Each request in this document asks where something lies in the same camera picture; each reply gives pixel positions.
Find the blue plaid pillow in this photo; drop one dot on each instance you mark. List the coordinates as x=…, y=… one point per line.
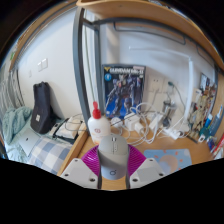
x=50, y=153

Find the white power strip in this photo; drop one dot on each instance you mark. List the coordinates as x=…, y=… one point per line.
x=172, y=133

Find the beige robot figurine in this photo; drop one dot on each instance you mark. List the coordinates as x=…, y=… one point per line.
x=200, y=113

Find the white charger block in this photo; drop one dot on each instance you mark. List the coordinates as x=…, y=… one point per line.
x=131, y=121

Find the grey metal shelf frame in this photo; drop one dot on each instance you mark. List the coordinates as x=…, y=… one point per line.
x=78, y=66

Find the white wall switch plate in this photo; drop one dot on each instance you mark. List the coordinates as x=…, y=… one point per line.
x=42, y=65

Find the black bag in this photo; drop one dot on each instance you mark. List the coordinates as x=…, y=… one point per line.
x=41, y=108

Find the teal blanket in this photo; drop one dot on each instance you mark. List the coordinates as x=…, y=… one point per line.
x=15, y=121

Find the white red-capped lotion bottle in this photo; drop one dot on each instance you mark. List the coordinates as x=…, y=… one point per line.
x=98, y=128

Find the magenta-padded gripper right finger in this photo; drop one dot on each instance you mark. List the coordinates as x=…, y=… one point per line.
x=146, y=171

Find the clear glass jar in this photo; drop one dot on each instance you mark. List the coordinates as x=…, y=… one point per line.
x=169, y=111

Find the pastel cloud print mouse pad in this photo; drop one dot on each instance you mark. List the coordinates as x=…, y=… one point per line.
x=173, y=160

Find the grey computer mouse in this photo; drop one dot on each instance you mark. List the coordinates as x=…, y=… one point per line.
x=113, y=156

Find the white desk lamp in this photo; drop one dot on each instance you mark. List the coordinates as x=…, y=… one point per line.
x=190, y=86

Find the robot model kit box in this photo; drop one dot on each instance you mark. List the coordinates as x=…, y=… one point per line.
x=124, y=91

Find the blue spray bottle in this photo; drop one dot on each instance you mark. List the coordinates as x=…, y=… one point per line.
x=216, y=121

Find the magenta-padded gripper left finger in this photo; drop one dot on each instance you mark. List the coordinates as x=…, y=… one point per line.
x=80, y=171

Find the wooden shelf unit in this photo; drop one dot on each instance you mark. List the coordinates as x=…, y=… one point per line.
x=160, y=16

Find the white wall socket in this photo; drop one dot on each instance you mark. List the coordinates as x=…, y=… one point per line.
x=156, y=84

